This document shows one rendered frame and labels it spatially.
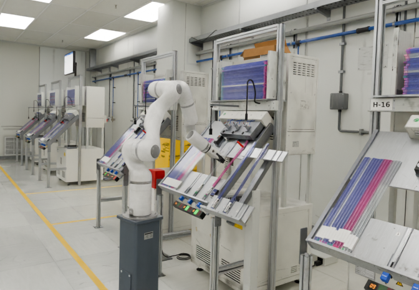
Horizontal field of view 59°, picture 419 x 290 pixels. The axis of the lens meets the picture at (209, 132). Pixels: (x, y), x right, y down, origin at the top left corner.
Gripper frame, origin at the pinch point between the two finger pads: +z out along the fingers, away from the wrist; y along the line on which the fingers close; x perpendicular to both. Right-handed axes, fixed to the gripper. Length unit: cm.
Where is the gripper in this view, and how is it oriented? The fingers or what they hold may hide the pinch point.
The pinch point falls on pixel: (221, 159)
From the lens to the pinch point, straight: 257.9
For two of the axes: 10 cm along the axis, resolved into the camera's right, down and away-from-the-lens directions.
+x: -4.8, 8.3, -2.8
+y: -5.7, -0.5, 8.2
